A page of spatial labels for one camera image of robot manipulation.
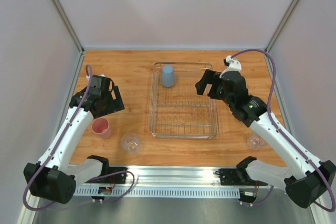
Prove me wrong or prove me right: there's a blue plastic cup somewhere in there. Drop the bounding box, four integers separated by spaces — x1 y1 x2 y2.
161 65 175 88

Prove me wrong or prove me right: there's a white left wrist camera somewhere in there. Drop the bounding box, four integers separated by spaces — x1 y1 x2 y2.
86 74 105 81

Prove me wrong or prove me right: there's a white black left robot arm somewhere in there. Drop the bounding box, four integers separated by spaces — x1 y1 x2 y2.
23 75 124 204

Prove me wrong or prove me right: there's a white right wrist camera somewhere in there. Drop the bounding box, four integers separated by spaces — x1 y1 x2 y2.
220 56 242 77

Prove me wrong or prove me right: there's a pink plastic cup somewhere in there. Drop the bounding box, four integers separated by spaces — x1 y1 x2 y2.
91 118 112 140

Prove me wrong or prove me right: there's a clear glass cup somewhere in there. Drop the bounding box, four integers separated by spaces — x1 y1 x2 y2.
121 132 141 154
247 132 268 150

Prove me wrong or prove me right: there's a clear glass cup right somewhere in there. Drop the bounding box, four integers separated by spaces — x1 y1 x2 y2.
247 132 268 150

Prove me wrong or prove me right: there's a slotted white cable duct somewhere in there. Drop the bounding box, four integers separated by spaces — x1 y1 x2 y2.
74 186 240 199

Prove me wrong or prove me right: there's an aluminium frame post right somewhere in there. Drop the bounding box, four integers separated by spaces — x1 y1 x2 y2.
265 0 318 54

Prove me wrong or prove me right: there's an aluminium frame post left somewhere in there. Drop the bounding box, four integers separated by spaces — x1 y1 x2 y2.
36 0 85 50

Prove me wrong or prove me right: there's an aluminium frame post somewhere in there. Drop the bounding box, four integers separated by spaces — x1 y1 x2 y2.
265 0 318 54
36 0 85 50

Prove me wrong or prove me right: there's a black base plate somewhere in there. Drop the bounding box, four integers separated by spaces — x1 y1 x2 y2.
87 166 128 185
215 168 267 186

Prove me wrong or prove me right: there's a metal wire dish rack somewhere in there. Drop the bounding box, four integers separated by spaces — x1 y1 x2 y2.
149 62 219 139

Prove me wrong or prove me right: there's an aluminium front rail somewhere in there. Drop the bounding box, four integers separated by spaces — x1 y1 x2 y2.
68 165 289 190

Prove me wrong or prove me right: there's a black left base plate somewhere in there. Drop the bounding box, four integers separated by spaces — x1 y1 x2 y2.
87 166 128 185

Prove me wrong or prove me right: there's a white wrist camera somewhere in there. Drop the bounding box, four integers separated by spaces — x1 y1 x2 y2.
220 56 242 77
86 74 105 81

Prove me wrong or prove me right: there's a clear glass cup left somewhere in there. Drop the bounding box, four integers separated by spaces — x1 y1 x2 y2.
121 132 141 154

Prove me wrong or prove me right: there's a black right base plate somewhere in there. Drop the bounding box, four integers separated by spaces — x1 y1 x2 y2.
215 168 267 186

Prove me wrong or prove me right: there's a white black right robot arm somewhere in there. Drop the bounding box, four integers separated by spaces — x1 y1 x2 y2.
195 69 335 208

